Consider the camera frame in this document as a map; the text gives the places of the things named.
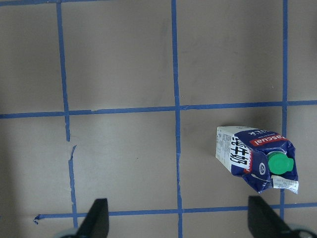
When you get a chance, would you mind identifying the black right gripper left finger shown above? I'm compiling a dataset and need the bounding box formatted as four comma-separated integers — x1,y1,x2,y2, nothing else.
76,198,109,238

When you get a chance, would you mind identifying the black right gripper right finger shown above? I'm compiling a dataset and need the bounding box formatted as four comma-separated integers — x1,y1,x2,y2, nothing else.
248,196,294,238

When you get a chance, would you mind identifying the blue white milk carton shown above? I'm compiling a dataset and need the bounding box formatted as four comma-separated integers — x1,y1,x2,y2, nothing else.
215,126,299,194

